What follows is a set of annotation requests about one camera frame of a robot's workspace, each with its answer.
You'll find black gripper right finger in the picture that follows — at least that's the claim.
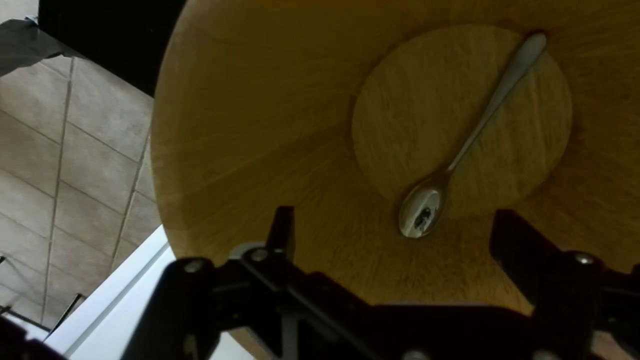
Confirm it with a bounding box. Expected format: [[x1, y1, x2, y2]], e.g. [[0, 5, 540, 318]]
[[487, 207, 640, 360]]

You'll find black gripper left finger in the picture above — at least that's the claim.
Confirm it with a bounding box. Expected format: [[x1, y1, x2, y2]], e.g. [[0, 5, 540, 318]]
[[119, 204, 378, 360]]

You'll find silver spoon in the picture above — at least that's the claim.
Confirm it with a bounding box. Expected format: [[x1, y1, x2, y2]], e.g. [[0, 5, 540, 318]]
[[396, 30, 549, 241]]

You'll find wooden bowl with zebra pattern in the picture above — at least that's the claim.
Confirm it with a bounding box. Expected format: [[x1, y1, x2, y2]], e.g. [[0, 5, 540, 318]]
[[147, 0, 640, 360]]

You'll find black table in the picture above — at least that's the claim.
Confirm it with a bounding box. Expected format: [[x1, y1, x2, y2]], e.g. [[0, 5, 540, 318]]
[[38, 0, 189, 96]]

